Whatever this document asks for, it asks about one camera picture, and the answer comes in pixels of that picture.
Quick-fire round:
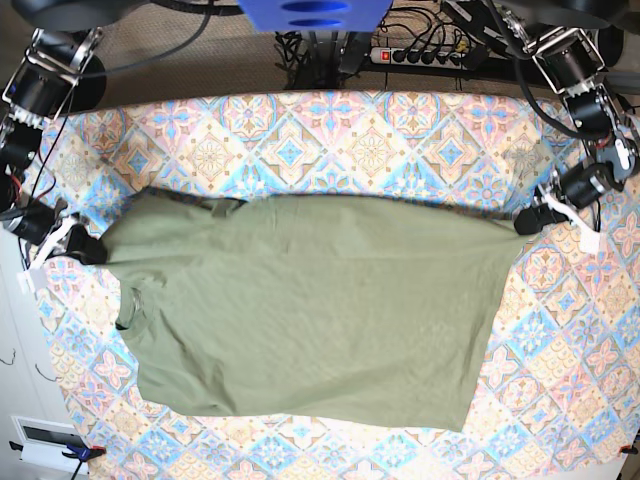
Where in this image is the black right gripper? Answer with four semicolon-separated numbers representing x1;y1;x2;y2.
61;224;108;265

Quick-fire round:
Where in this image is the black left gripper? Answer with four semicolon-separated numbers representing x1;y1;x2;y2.
514;204;568;236

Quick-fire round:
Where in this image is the olive green t-shirt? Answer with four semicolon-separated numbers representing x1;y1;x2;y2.
102;195;526;431

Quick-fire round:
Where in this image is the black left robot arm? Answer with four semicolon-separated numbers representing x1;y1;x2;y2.
490;6;639;235

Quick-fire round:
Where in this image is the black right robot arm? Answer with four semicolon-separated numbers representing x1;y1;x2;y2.
1;28;107;265

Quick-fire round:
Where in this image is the colourful patterned tablecloth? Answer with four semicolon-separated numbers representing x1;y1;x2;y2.
22;92;639;479

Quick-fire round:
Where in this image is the blue orange clamp lower left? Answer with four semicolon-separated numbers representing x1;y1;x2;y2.
9;441;106;475

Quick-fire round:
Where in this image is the white power strip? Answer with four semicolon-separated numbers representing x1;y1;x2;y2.
369;47;463;68

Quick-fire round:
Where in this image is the orange clamp lower right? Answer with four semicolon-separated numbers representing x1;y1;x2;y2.
619;445;639;455

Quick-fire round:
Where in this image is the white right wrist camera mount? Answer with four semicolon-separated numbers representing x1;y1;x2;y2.
17;216;81;294

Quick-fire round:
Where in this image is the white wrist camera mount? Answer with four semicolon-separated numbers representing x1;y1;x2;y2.
536;185;602;255
17;216;81;294

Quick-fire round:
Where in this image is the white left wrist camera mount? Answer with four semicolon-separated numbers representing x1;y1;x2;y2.
536;185;602;255

